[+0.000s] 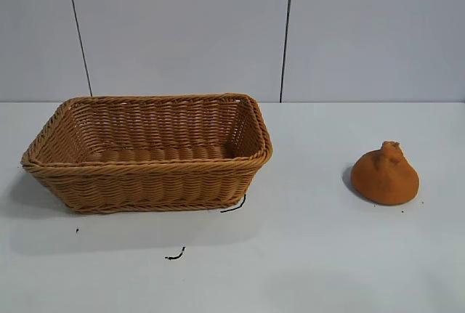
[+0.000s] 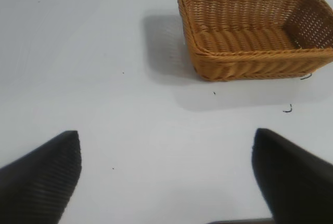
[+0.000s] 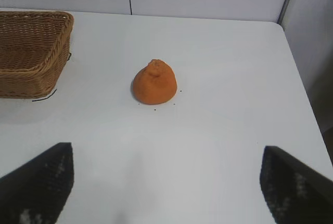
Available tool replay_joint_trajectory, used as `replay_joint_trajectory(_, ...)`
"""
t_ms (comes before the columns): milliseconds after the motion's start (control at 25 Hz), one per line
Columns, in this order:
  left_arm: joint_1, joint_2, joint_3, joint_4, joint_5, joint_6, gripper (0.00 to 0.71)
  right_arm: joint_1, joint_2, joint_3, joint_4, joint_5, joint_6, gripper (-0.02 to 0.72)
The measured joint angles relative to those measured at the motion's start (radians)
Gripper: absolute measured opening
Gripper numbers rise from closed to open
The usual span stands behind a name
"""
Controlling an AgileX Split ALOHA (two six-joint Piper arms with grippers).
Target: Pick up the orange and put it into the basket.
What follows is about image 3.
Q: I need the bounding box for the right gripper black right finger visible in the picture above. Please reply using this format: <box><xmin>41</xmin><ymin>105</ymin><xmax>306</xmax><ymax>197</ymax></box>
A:
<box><xmin>259</xmin><ymin>145</ymin><xmax>333</xmax><ymax>224</ymax></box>

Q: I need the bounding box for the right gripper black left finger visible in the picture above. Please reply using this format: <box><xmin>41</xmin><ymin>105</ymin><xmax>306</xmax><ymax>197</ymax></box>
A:
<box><xmin>0</xmin><ymin>142</ymin><xmax>75</xmax><ymax>224</ymax></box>

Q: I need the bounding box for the woven wicker basket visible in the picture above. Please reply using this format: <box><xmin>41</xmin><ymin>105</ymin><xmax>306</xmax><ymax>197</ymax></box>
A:
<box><xmin>0</xmin><ymin>10</ymin><xmax>75</xmax><ymax>99</ymax></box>

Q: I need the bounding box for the orange with knobbly stem end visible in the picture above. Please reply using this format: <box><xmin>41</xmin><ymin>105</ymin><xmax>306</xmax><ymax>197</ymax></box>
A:
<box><xmin>132</xmin><ymin>58</ymin><xmax>178</xmax><ymax>106</ymax></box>

